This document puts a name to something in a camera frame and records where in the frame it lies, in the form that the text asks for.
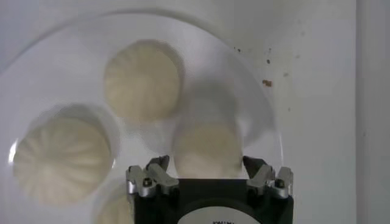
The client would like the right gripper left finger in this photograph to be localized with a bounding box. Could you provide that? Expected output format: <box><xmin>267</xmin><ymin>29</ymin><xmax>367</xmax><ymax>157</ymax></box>
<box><xmin>126</xmin><ymin>154</ymin><xmax>180</xmax><ymax>198</ymax></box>

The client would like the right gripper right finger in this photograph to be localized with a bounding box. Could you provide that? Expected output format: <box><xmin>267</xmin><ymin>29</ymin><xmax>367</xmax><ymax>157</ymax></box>
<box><xmin>243</xmin><ymin>155</ymin><xmax>295</xmax><ymax>199</ymax></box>

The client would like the white steamed baozi bun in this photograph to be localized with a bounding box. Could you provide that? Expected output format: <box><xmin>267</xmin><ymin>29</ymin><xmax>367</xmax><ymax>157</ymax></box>
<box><xmin>93</xmin><ymin>179</ymin><xmax>135</xmax><ymax>224</ymax></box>
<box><xmin>12</xmin><ymin>105</ymin><xmax>119</xmax><ymax>206</ymax></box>
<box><xmin>103</xmin><ymin>39</ymin><xmax>185</xmax><ymax>122</ymax></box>
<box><xmin>173</xmin><ymin>120</ymin><xmax>244</xmax><ymax>179</ymax></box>

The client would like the white round plate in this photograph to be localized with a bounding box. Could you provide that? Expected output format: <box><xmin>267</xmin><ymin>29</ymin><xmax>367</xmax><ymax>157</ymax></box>
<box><xmin>0</xmin><ymin>9</ymin><xmax>284</xmax><ymax>224</ymax></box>

